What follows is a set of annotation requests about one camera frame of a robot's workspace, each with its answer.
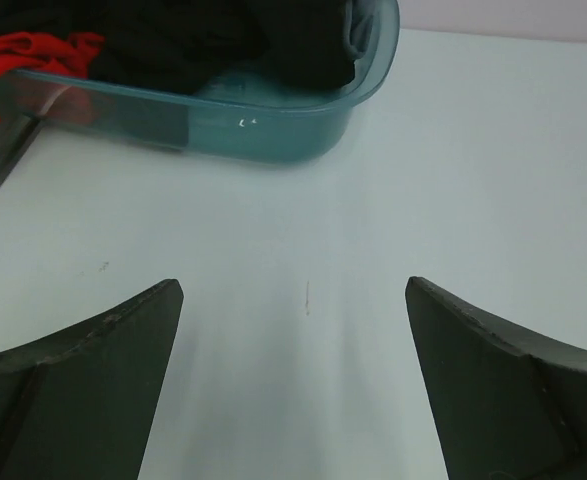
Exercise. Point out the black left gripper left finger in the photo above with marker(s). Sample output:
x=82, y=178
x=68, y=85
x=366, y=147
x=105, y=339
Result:
x=79, y=403

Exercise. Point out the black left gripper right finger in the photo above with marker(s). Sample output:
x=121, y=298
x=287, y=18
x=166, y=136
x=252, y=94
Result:
x=507, y=402

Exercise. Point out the black t shirt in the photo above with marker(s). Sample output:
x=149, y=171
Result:
x=180, y=46

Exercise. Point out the teal plastic bin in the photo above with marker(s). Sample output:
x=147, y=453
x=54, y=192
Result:
x=240, y=114

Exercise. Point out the red t shirt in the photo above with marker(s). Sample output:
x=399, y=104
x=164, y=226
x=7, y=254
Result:
x=46, y=53

